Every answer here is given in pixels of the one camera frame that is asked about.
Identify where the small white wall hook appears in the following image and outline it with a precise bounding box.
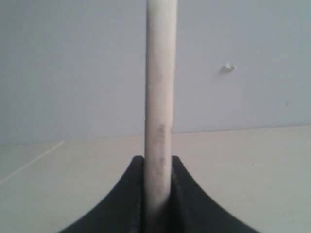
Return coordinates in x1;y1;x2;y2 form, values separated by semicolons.
220;63;237;74

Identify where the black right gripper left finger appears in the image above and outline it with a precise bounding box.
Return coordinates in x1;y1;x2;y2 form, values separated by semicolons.
61;156;144;233

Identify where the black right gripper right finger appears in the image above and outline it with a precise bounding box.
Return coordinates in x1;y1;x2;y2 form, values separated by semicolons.
170;156;258;233

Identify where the wooden paint brush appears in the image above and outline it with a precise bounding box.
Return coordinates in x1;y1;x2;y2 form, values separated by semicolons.
144;0;178;233

